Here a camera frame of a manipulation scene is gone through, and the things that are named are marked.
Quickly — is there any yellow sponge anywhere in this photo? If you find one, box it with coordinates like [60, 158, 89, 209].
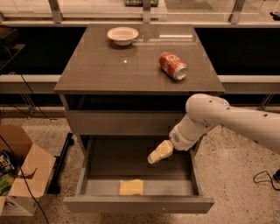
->
[119, 179, 144, 195]

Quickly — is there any black floor cable right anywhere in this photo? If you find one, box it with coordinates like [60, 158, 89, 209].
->
[252, 169, 280, 192]

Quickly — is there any black cable left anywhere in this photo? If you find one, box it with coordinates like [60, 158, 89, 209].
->
[0, 43, 51, 224]

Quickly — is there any black bar on floor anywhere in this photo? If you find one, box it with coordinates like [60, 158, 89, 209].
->
[47, 133, 74, 194]

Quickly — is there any closed grey top drawer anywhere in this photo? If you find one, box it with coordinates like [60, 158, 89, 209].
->
[66, 110, 184, 137]

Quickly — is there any cardboard box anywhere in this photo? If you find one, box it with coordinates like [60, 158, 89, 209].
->
[0, 125, 55, 217]

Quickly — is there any grey drawer cabinet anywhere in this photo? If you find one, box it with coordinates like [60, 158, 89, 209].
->
[54, 24, 225, 150]

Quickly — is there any metal window railing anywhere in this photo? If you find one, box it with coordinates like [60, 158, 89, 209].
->
[0, 0, 280, 27]

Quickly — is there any white bowl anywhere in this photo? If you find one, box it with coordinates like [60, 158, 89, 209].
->
[107, 27, 138, 46]

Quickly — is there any black chip bag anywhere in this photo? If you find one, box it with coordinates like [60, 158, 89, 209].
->
[0, 151, 15, 176]

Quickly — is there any red soda can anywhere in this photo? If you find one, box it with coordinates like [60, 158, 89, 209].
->
[159, 52, 188, 81]

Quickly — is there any green snack bag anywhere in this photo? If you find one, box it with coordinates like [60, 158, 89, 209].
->
[0, 173, 15, 196]

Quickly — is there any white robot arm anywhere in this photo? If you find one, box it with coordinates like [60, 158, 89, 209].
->
[147, 94, 280, 164]

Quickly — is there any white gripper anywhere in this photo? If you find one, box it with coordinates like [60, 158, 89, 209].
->
[147, 115, 214, 164]

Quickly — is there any open grey middle drawer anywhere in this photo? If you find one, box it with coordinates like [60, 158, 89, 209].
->
[64, 137, 214, 214]

